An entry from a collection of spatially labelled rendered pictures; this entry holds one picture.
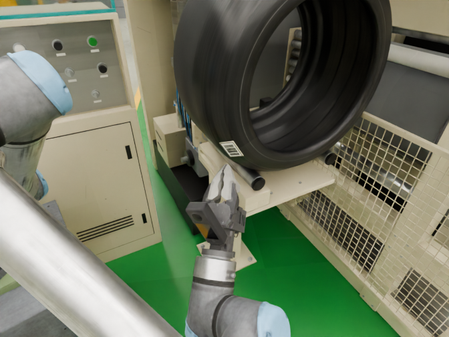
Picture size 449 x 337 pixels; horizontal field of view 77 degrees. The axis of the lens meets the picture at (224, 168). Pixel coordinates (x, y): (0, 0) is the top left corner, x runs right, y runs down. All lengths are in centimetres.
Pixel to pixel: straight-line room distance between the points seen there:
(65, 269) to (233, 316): 29
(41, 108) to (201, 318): 47
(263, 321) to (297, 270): 125
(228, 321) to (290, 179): 59
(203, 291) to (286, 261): 121
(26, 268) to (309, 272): 152
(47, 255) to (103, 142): 98
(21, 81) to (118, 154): 93
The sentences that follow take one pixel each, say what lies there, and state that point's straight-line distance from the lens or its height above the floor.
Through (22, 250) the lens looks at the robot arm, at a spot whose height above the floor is 113.
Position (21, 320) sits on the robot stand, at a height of 60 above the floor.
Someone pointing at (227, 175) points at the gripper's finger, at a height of 102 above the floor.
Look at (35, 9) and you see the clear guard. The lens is 125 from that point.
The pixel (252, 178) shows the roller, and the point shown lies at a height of 92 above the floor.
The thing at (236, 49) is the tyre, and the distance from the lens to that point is 61.
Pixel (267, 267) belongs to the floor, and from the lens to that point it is 175.
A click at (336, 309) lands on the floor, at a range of 170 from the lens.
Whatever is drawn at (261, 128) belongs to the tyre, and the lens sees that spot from 107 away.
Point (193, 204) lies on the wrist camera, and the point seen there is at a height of 103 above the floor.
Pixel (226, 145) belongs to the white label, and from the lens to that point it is 71.
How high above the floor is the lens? 143
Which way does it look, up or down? 36 degrees down
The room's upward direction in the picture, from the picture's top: straight up
